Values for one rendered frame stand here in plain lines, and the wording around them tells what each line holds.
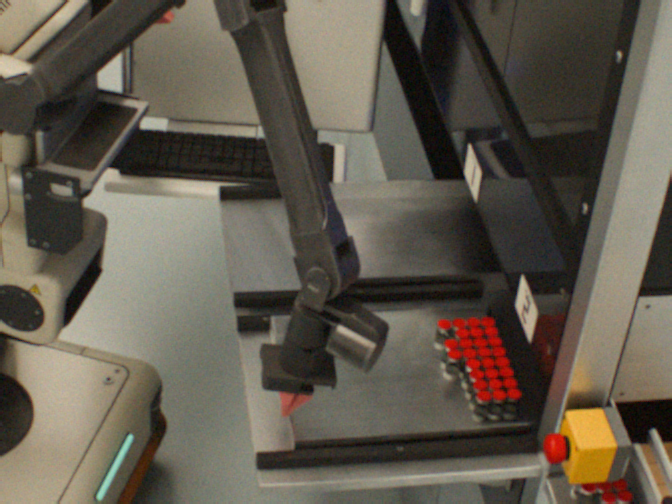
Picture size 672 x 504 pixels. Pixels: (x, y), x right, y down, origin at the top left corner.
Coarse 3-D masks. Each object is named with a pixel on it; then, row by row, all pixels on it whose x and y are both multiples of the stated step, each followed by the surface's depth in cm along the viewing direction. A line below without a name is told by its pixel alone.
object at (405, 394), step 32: (288, 320) 199; (384, 320) 202; (416, 320) 203; (448, 320) 204; (480, 320) 206; (384, 352) 199; (416, 352) 199; (352, 384) 193; (384, 384) 193; (416, 384) 194; (448, 384) 194; (288, 416) 183; (320, 416) 187; (352, 416) 188; (384, 416) 188; (416, 416) 189; (448, 416) 189
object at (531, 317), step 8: (520, 280) 190; (520, 288) 190; (528, 288) 187; (520, 296) 190; (528, 296) 186; (520, 304) 190; (520, 312) 190; (528, 312) 186; (536, 312) 183; (528, 320) 187; (528, 328) 187; (528, 336) 187
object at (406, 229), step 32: (352, 192) 229; (384, 192) 230; (416, 192) 231; (448, 192) 232; (352, 224) 224; (384, 224) 224; (416, 224) 225; (448, 224) 226; (480, 224) 226; (384, 256) 217; (416, 256) 218; (448, 256) 219; (480, 256) 219
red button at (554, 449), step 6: (546, 438) 170; (552, 438) 169; (558, 438) 169; (546, 444) 169; (552, 444) 168; (558, 444) 168; (564, 444) 168; (546, 450) 169; (552, 450) 168; (558, 450) 168; (564, 450) 168; (546, 456) 169; (552, 456) 168; (558, 456) 168; (564, 456) 168; (552, 462) 169; (558, 462) 169
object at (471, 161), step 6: (468, 150) 216; (468, 156) 216; (474, 156) 213; (468, 162) 216; (474, 162) 213; (468, 168) 216; (468, 174) 216; (480, 174) 209; (468, 180) 217; (474, 180) 213; (474, 186) 213; (474, 192) 213; (474, 198) 213
